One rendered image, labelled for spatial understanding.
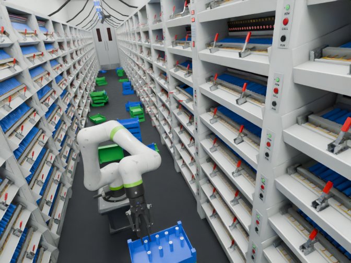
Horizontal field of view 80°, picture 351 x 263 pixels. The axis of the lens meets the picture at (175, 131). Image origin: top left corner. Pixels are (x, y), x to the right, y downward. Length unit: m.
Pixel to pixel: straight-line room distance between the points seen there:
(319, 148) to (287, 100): 0.16
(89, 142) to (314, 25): 1.17
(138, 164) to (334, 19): 0.88
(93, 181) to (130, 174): 0.61
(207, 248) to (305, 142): 1.25
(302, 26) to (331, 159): 0.35
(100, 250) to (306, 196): 1.50
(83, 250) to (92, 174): 0.65
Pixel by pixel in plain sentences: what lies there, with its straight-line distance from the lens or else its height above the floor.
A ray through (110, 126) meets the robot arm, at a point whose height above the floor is 0.93.
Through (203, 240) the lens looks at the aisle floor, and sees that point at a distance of 1.80.
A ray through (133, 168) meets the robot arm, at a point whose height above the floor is 0.88.
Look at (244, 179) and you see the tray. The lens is 1.12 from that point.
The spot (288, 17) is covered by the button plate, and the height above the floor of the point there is 1.45.
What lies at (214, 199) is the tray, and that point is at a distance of 1.56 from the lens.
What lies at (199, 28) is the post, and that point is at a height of 1.45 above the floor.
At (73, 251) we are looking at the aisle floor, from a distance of 1.98.
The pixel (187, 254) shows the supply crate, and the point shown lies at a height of 0.40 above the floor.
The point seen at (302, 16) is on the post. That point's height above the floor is 1.45.
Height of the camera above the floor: 1.44
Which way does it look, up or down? 25 degrees down
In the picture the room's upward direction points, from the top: 4 degrees counter-clockwise
